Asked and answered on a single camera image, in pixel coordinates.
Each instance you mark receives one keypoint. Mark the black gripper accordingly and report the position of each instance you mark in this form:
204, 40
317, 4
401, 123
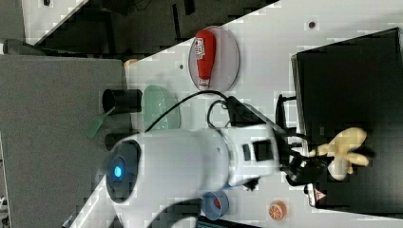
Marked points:
300, 170

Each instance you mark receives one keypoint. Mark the yellow plush peeled banana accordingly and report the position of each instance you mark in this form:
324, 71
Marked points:
342, 149

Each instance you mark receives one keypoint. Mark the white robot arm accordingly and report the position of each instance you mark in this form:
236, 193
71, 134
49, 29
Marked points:
150, 173

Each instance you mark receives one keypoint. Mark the black silver toaster oven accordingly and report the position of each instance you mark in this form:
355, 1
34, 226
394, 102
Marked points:
355, 83

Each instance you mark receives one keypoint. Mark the orange slice toy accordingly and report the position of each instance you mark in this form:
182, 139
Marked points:
277, 210

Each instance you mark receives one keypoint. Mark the red toy in blue cup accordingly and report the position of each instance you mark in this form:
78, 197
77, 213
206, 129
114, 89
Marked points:
217, 203

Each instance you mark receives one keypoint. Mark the blue cup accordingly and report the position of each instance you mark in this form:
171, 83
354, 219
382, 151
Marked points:
208, 207

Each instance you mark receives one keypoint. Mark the grey round plate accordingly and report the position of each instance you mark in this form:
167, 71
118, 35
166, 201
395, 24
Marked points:
227, 61

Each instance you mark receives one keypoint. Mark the red plush ketchup bottle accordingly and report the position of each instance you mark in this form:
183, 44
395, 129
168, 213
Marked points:
205, 51

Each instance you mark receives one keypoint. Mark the green perforated colander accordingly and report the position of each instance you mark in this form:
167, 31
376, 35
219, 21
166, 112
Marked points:
157, 100

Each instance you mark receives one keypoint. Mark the black cylindrical container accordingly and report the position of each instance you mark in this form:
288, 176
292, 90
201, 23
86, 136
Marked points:
113, 138
122, 101

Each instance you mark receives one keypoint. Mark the green slotted spatula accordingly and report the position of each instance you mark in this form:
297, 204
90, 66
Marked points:
96, 124

